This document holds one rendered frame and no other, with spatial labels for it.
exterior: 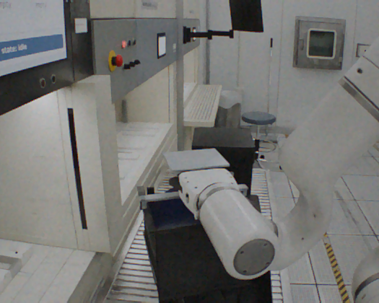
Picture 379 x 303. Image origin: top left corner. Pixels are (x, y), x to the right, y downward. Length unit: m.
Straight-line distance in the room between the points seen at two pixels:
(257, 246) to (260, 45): 4.58
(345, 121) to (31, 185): 0.93
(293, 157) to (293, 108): 4.71
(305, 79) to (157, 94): 3.04
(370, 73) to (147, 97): 2.09
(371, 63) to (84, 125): 0.75
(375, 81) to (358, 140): 0.07
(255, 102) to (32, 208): 4.23
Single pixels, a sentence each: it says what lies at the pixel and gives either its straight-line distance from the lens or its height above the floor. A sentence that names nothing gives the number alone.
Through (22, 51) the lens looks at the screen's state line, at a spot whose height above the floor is 1.51.
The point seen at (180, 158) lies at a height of 1.27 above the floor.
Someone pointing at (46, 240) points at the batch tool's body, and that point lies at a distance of 1.24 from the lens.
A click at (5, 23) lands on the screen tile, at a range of 0.71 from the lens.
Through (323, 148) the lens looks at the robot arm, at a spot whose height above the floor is 1.41.
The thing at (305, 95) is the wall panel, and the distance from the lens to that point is 5.16.
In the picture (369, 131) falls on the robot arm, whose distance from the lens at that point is 0.45.
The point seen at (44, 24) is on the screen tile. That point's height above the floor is 1.55.
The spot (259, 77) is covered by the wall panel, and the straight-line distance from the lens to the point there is 5.04.
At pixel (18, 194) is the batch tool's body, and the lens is 1.20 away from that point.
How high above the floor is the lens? 1.55
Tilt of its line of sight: 21 degrees down
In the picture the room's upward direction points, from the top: straight up
